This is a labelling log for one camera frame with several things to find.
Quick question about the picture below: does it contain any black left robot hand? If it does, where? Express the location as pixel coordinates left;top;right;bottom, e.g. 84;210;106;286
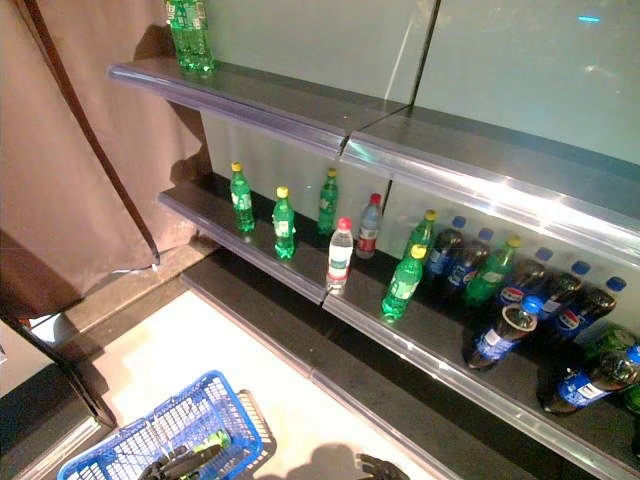
142;444;224;480

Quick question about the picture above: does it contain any water bottle red label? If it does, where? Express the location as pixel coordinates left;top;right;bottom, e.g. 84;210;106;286
354;193;384;260

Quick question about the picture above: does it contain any green Sprite bottle yellow cap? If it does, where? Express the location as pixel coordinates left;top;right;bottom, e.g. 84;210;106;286
462;234;523;307
380;243;428;321
272;186;297;261
228;161;256;234
402;208;439;261
316;167;341;237

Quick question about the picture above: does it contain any water bottle green label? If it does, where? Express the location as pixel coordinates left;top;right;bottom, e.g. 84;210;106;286
325;216;354;294

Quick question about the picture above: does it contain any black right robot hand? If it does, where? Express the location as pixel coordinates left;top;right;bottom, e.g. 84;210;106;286
355;453;406;480

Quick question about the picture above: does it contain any black metal door frame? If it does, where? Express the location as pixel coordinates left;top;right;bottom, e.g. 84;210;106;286
0;304;119;431

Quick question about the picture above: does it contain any hanging fabric curtain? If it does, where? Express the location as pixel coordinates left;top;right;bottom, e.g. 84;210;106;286
0;0;211;321

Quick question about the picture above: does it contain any large green Sprite bottle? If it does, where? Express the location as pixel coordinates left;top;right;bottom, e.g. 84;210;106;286
163;0;217;74

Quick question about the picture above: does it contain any black shelf base plinth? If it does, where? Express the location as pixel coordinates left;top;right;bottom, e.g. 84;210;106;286
179;249;601;480

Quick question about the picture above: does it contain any blue plastic shopping basket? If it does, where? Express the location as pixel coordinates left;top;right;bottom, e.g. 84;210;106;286
56;369;277;480

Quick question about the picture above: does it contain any small green drink bottle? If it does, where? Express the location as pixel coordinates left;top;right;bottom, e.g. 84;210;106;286
197;432;232;451

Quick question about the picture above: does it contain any dark shelf upright post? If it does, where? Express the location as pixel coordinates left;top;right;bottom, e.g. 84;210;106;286
384;0;444;109

